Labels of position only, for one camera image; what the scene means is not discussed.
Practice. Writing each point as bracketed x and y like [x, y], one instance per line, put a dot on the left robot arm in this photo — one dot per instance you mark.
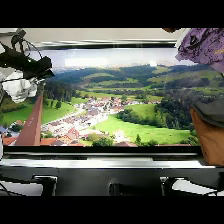
[15, 60]

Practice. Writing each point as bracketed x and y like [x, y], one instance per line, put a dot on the dark grey garment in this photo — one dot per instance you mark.
[210, 111]

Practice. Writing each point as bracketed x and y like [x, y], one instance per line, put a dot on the purple patterned garment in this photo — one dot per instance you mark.
[203, 45]

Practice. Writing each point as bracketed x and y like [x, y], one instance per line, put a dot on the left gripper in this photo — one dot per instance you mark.
[42, 67]

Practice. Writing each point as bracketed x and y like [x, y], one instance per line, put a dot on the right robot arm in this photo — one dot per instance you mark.
[193, 187]

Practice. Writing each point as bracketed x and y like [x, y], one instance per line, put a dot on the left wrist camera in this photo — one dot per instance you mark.
[18, 36]

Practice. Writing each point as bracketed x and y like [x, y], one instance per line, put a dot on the silver frame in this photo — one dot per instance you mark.
[100, 163]

